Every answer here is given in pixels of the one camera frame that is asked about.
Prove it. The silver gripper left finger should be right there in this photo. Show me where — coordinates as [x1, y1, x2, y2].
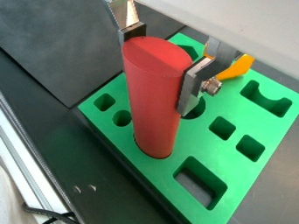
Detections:
[102, 0, 146, 45]

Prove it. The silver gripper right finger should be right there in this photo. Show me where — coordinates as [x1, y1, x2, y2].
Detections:
[176, 37, 244, 116]

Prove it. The red oval cylinder peg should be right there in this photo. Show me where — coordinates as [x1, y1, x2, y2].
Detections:
[122, 37, 192, 158]

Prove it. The green foam shape board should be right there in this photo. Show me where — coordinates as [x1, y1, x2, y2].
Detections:
[78, 32, 299, 224]

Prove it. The yellow pentagon block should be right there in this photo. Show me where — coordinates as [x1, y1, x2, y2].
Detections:
[199, 54, 255, 81]

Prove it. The black cable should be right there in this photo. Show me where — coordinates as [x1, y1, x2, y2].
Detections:
[22, 202, 80, 224]

